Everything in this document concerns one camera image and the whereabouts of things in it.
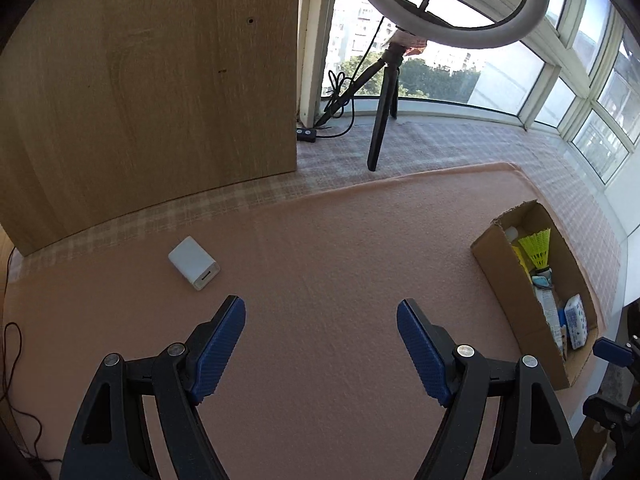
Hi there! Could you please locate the patterned tissue pack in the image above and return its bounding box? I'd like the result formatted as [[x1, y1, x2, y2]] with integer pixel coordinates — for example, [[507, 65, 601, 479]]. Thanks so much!
[[564, 295, 588, 350]]

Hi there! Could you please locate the white usb wall charger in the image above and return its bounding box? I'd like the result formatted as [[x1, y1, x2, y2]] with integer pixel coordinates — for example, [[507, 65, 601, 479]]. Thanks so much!
[[168, 236, 220, 290]]

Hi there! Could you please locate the white cream tube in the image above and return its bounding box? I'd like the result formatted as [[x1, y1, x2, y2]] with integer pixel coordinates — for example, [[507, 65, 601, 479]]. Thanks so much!
[[532, 275, 564, 353]]

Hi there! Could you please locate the yellow ruler card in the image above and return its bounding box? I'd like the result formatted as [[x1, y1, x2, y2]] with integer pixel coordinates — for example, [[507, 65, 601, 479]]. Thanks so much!
[[512, 244, 534, 276]]

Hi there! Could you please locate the small white cylinder cap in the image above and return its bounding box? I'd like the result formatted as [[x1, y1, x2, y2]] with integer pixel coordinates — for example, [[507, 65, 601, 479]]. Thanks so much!
[[504, 226, 518, 243]]

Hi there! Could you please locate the brown cardboard box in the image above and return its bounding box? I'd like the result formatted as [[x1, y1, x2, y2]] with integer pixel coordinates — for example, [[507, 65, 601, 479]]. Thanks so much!
[[471, 200, 599, 390]]

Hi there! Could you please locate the yellow plastic shuttlecock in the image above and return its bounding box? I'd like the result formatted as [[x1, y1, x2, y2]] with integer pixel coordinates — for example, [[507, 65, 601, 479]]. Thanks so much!
[[518, 228, 551, 270]]

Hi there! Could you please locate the plaid grey cloth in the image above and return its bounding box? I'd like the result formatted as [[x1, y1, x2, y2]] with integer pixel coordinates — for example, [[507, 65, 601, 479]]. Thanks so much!
[[2, 117, 624, 310]]

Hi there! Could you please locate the wooden cabinet panel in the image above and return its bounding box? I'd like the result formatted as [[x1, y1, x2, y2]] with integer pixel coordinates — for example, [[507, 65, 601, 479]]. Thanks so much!
[[1, 0, 297, 255]]

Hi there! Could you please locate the black tripod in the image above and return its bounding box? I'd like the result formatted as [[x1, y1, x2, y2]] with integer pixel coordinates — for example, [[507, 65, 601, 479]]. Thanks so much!
[[312, 31, 430, 172]]

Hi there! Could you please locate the black inline cable remote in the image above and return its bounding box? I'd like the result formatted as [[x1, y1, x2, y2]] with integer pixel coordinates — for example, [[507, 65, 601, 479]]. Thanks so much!
[[296, 128, 317, 143]]

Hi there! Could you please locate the black ring light cable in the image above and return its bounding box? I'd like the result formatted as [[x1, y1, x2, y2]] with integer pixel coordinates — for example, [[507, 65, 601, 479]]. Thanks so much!
[[297, 0, 440, 140]]

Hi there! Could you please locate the white ring light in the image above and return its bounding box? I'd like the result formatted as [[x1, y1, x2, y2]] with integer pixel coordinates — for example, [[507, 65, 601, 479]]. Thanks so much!
[[344, 0, 552, 50]]

